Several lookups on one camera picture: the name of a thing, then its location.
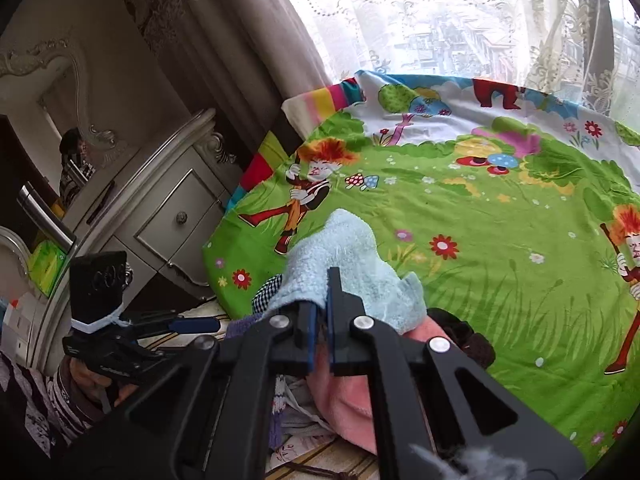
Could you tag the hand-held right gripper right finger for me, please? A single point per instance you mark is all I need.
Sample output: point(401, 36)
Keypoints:
point(331, 335)

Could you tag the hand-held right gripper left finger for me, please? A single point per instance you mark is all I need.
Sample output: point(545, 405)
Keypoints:
point(311, 335)

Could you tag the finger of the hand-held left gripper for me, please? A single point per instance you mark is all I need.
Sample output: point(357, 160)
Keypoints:
point(145, 352)
point(195, 325)

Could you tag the black white checkered cloth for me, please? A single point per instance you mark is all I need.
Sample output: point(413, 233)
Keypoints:
point(265, 292)

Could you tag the pink fleece cloth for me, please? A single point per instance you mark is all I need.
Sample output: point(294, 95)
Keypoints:
point(345, 410)

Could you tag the light blue towel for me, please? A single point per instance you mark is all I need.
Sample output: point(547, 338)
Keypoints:
point(340, 255)

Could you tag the dark furry cloth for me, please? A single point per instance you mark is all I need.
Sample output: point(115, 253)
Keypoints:
point(470, 340)

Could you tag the person's left forearm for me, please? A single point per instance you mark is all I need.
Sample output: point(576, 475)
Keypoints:
point(40, 410)

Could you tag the person's left hand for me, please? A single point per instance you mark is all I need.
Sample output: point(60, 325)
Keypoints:
point(90, 382)

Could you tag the green box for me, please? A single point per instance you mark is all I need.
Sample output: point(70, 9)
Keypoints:
point(47, 265)

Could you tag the white boxes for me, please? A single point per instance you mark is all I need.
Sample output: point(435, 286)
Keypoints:
point(20, 315)

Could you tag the white carved dresser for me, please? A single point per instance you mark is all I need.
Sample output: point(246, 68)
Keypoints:
point(165, 225)

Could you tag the grey fluffy cloth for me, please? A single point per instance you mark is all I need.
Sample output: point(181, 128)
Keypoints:
point(470, 462)

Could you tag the green cartoon printed bedsheet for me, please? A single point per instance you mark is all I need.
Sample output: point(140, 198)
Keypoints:
point(475, 210)

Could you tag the plain brown curtain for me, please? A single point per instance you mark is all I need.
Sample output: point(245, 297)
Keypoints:
point(225, 35)

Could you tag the white lace curtain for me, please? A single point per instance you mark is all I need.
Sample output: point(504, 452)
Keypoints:
point(450, 10)

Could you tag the carved frame mirror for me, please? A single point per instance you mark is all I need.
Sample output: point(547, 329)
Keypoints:
point(30, 60)

